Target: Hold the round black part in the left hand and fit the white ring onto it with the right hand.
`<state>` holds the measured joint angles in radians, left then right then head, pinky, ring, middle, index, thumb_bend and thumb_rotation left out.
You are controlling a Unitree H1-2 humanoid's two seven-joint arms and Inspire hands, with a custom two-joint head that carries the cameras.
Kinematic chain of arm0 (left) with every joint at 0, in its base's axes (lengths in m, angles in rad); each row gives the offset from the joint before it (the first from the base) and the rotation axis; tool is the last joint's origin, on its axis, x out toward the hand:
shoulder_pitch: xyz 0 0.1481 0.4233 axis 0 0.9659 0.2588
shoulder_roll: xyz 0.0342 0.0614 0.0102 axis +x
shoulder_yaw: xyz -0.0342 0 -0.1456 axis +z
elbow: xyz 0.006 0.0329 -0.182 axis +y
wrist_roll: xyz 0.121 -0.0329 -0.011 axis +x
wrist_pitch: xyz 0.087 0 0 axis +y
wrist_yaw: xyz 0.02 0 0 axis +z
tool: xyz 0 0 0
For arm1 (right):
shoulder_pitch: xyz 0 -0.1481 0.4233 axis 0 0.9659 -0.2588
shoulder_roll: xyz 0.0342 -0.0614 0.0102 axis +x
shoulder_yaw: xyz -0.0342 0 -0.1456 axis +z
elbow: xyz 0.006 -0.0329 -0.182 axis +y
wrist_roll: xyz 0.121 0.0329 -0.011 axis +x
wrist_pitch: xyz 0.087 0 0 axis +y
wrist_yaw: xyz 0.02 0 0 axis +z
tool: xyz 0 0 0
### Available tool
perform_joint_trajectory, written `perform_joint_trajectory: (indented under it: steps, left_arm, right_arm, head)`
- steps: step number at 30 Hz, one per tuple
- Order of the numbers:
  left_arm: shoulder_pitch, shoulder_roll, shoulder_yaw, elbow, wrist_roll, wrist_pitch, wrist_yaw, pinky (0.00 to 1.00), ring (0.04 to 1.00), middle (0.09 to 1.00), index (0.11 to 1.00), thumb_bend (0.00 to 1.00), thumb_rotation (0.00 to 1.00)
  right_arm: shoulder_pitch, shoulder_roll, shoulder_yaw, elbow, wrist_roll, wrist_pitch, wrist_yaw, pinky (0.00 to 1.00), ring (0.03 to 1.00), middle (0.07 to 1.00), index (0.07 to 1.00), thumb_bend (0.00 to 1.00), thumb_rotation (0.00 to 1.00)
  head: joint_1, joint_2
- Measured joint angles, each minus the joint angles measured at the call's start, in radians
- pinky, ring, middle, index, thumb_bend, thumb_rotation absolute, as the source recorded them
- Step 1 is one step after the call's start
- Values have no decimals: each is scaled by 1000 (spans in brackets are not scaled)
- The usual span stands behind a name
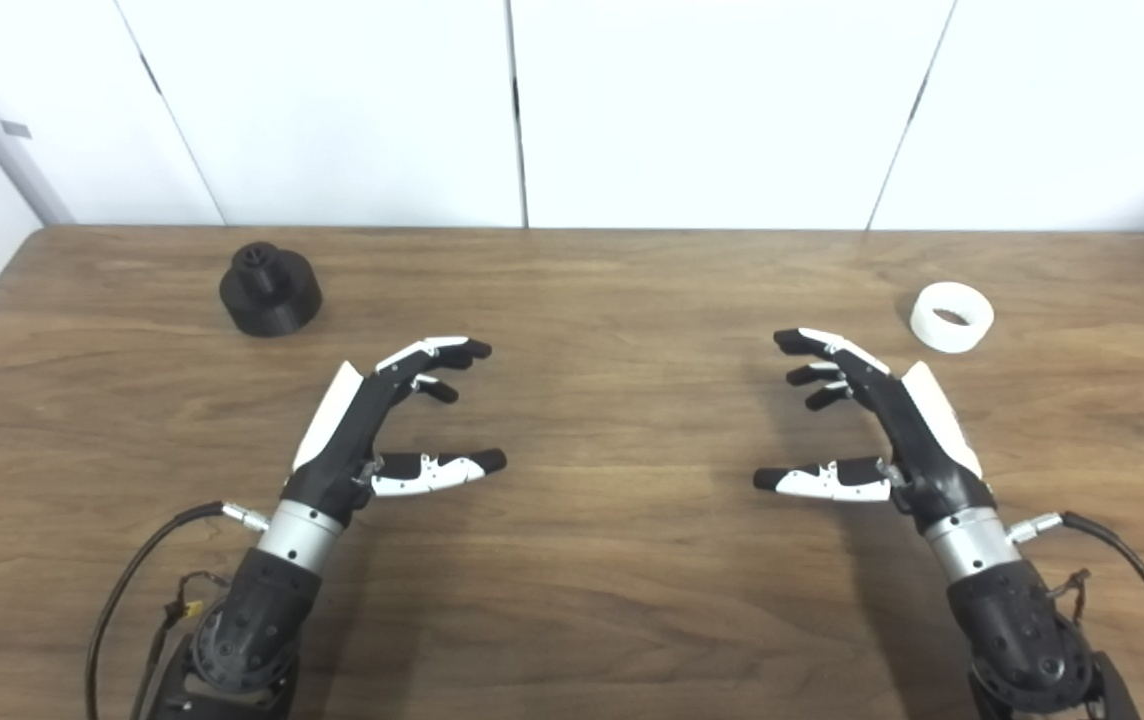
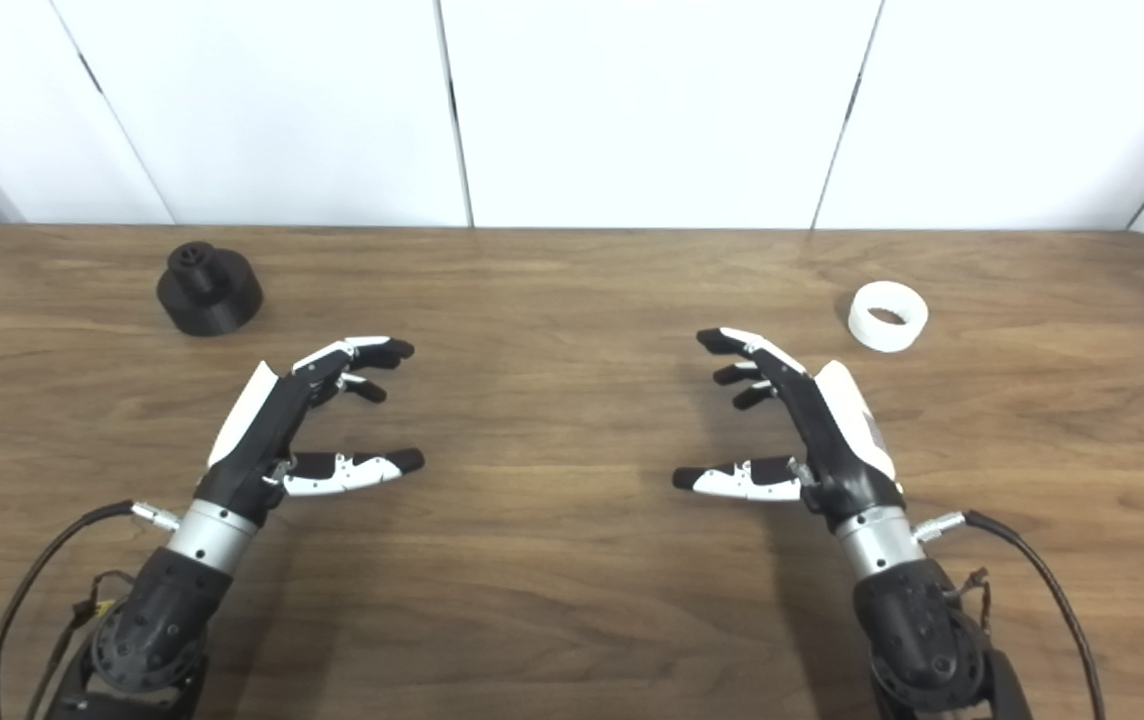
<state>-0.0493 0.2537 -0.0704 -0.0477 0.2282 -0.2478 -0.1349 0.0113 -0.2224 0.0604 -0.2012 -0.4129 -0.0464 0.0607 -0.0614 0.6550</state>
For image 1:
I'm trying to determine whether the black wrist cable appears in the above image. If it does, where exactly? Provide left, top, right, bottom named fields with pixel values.
left=84, top=502, right=271, bottom=720
left=1007, top=511, right=1144, bottom=720

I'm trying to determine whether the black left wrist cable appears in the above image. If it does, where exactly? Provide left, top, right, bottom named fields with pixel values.
left=84, top=502, right=271, bottom=720

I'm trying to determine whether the thin wires yellow connector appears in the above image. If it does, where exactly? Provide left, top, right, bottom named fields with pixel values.
left=160, top=570, right=231, bottom=641

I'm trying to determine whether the gray wall corner post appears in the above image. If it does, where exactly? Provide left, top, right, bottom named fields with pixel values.
left=0, top=18, right=75, bottom=226

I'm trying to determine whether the round black plastic part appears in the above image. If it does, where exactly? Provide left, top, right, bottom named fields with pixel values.
left=219, top=242, right=323, bottom=338

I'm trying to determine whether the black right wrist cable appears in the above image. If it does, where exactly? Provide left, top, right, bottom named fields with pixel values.
left=1007, top=511, right=1144, bottom=720

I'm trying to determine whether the thin dark wire bundle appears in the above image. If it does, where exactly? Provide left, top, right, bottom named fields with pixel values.
left=1050, top=568, right=1093, bottom=626

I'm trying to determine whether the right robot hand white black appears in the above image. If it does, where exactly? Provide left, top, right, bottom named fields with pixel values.
left=753, top=328, right=996, bottom=536

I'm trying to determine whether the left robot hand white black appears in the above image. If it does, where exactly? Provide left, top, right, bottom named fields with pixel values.
left=280, top=336, right=508, bottom=529

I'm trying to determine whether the white plastic ring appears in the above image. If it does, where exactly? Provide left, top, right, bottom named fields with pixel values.
left=909, top=282, right=995, bottom=354

